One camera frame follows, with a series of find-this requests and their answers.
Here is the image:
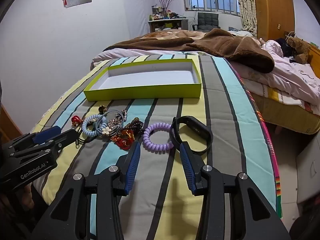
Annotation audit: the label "bottles and jars cluster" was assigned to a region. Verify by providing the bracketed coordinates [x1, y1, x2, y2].
[149, 4, 187, 22]

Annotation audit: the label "white cabinet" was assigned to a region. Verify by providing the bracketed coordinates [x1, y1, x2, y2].
[296, 140, 320, 205]

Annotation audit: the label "wooden wardrobe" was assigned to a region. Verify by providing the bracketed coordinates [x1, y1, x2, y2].
[251, 0, 295, 42]

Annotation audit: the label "purple spiral hair tie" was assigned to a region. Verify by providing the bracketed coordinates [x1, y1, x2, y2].
[143, 123, 175, 152]

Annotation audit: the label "black chair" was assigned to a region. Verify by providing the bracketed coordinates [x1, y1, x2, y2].
[192, 12, 221, 32]

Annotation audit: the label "floral curtain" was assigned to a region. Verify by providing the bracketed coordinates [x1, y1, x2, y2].
[235, 0, 258, 37]

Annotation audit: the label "gold rhinestone hair clip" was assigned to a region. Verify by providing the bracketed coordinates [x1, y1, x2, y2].
[107, 110, 129, 135]

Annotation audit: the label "brown teddy bear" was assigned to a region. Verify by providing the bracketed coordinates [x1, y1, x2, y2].
[286, 36, 312, 65]

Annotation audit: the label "barred window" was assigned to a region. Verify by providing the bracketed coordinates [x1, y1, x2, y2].
[183, 0, 241, 15]

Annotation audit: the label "grey hair ties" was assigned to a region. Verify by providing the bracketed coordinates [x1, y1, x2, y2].
[100, 109, 128, 130]

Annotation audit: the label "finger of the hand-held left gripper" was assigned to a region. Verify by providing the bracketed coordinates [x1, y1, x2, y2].
[10, 129, 83, 165]
[5, 126, 62, 152]

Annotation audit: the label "red knot hair clip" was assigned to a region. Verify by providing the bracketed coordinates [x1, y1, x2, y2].
[71, 115, 83, 128]

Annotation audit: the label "dark bead bracelet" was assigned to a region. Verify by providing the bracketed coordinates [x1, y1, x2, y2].
[125, 117, 145, 134]

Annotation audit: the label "black smart band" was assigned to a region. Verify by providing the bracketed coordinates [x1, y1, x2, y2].
[169, 116, 214, 155]

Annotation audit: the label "orange red bead bracelet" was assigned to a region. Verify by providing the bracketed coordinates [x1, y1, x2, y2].
[111, 127, 135, 152]

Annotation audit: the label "brown fleece blanket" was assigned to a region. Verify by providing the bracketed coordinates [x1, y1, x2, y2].
[102, 28, 275, 74]

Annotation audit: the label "dark garment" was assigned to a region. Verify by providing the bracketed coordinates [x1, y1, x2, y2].
[275, 38, 295, 58]

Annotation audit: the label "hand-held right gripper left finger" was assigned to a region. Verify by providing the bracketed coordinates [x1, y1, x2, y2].
[30, 141, 142, 240]

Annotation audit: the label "wooden bed frame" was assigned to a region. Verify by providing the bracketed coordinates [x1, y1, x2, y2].
[0, 102, 23, 143]

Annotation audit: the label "light blue spiral hair tie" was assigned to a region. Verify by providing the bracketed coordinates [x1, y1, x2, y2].
[82, 114, 108, 137]

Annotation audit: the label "green cardboard box tray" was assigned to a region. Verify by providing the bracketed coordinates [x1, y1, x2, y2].
[83, 58, 202, 102]

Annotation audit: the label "striped bedsheet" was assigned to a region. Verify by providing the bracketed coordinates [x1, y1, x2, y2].
[29, 54, 283, 240]

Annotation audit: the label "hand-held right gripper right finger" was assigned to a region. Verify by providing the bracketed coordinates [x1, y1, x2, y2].
[179, 141, 292, 240]

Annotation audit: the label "yellow bed sheet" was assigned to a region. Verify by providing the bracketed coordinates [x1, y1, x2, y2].
[250, 90, 320, 134]

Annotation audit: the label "black hair tie flower charm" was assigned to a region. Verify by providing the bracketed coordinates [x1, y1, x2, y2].
[75, 126, 113, 147]

